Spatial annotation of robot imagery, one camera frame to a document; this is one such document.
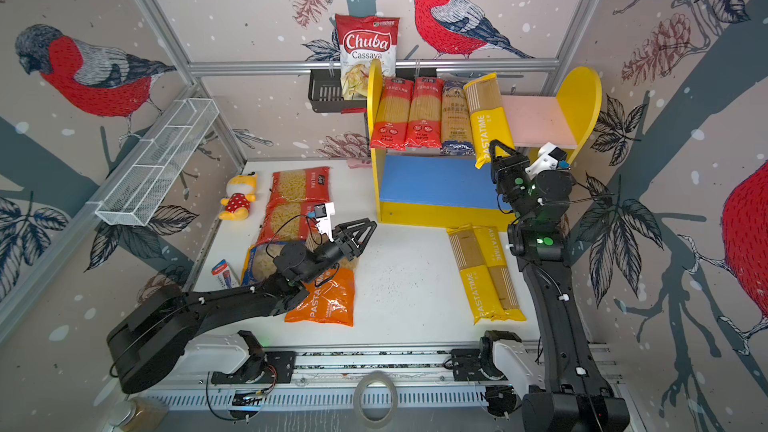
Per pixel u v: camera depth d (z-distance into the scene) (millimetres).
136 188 756
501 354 612
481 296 833
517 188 560
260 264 899
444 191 865
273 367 728
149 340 421
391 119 719
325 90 949
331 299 800
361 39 815
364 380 710
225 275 889
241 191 1041
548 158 586
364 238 673
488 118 683
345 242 646
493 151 627
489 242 947
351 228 691
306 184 1076
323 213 663
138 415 612
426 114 714
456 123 699
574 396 361
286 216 1006
